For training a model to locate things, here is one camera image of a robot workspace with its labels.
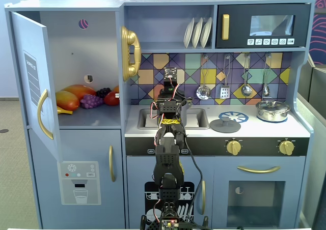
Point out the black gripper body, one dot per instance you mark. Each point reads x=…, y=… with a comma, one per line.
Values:
x=168, y=89

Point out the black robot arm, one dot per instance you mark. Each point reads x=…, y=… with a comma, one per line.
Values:
x=166, y=161

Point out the blue cabinet door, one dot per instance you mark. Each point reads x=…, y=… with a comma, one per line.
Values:
x=30, y=74

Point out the steel skimmer spoon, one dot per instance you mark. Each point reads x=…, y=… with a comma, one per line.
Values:
x=203, y=92

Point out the gray toy sink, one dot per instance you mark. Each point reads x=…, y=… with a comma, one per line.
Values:
x=201, y=119

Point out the gold toy telephone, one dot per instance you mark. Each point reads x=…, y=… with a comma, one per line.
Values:
x=130, y=52

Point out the steel slotted spatula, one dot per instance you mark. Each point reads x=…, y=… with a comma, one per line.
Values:
x=224, y=92

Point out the red toy fruit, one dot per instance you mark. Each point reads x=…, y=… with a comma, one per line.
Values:
x=111, y=99

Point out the white toy plate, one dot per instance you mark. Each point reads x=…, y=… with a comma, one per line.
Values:
x=196, y=33
x=205, y=32
x=188, y=34

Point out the dark toy grapes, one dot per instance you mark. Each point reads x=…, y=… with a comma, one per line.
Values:
x=103, y=92

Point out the gray pot lid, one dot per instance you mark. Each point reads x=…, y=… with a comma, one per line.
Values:
x=225, y=125

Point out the purple toy grapes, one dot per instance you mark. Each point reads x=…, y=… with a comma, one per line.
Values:
x=91, y=101

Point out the steel ladle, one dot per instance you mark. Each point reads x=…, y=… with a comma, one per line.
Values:
x=246, y=90

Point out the gold stove knob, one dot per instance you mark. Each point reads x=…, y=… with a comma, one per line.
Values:
x=233, y=147
x=286, y=147

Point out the orange red toy mango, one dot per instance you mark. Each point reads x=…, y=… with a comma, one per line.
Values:
x=81, y=90

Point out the black toy microwave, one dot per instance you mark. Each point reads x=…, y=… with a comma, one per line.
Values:
x=237, y=24

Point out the small steel spoon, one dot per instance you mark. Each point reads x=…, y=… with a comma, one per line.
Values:
x=266, y=89

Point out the yellow orange toy mango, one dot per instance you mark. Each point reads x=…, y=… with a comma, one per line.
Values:
x=67, y=100

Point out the black white dishwasher sticker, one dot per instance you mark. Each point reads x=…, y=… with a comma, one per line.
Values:
x=152, y=197

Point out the steel pot with lid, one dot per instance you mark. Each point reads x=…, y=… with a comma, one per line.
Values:
x=272, y=111

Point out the yellow toy banana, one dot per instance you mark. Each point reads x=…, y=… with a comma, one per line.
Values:
x=63, y=111

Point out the ice dispenser sticker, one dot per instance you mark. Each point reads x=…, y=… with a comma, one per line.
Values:
x=80, y=186

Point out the robot controller circuit board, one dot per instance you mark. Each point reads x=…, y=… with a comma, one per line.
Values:
x=169, y=224

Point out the blue toy kitchen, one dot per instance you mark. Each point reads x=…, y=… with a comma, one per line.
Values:
x=254, y=194

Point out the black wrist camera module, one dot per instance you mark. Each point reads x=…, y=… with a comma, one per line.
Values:
x=170, y=72

